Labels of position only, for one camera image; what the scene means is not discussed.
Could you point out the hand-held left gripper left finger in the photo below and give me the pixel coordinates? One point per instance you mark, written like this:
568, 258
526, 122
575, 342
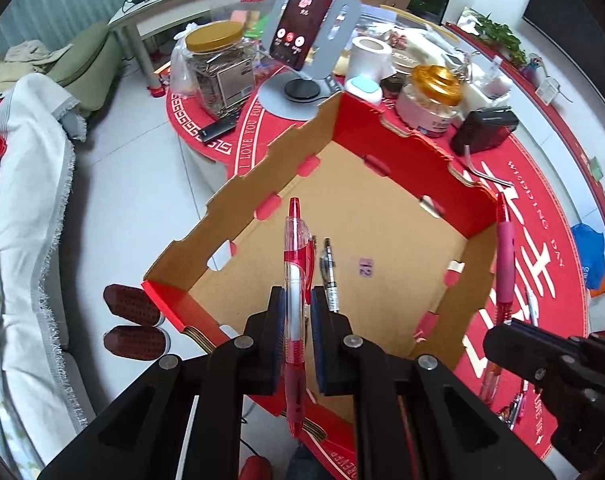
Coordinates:
280, 340

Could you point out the clear plastic bag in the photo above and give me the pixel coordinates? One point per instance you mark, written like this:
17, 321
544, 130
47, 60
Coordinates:
181, 70

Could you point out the grey phone stand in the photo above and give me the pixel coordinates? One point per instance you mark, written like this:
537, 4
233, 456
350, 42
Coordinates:
277, 102

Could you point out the clear jar with gold lid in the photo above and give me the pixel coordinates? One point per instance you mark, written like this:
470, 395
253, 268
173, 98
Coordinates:
222, 80

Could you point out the beige clothes pile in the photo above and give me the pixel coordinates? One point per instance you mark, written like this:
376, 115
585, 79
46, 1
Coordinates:
27, 52

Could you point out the black remote control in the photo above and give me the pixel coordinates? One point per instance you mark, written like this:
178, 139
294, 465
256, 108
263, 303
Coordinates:
217, 130

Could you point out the white container with teal lid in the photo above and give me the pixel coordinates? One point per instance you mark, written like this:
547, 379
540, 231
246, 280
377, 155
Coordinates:
363, 87

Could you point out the blue plastic bag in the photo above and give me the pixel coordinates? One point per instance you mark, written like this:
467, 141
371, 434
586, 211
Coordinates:
589, 255

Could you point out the white fringed blanket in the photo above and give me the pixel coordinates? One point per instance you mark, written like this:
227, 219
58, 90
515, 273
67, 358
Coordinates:
27, 185

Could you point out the white tissue holder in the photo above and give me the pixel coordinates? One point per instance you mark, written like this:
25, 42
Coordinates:
487, 92

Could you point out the white jar with gold lid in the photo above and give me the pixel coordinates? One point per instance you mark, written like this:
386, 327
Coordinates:
427, 110

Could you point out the black gel pen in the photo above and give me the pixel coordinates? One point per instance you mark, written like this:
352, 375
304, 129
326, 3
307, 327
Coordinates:
328, 270

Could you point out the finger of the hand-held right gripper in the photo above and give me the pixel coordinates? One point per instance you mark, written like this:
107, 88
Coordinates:
512, 350
542, 332

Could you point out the small dark jar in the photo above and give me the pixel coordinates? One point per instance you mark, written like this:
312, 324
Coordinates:
395, 87

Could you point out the green cushion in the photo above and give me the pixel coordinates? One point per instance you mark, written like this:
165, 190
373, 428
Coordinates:
90, 60

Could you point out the light patterned bedsheet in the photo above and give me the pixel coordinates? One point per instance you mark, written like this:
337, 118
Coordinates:
2, 360

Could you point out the red cardboard box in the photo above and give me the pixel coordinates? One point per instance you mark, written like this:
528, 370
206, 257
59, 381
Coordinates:
382, 220

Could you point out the clear zip bag red label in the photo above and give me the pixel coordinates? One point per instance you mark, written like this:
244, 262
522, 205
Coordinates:
232, 0

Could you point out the white pen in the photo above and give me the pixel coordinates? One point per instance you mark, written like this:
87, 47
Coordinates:
532, 305

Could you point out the black radio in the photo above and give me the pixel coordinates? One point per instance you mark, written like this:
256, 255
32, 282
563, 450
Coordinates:
484, 130

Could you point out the red-soled slipper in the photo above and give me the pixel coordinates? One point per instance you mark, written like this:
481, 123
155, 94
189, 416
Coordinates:
135, 341
132, 305

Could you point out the pink gel pen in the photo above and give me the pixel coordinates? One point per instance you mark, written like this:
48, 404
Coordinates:
505, 255

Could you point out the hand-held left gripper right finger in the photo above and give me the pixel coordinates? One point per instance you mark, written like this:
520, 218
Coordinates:
318, 345

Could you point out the green potted plant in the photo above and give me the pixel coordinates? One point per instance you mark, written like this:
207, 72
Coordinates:
502, 35

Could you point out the smartphone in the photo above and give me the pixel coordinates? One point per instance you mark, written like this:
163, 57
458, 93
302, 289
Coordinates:
302, 15

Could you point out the white desk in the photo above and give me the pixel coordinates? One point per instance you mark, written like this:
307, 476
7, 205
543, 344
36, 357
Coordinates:
182, 2

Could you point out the pink ribbon bow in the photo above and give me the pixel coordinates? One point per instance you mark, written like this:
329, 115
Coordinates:
397, 39

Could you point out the white paper roll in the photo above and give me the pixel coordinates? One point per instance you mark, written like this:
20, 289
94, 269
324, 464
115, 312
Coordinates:
370, 60

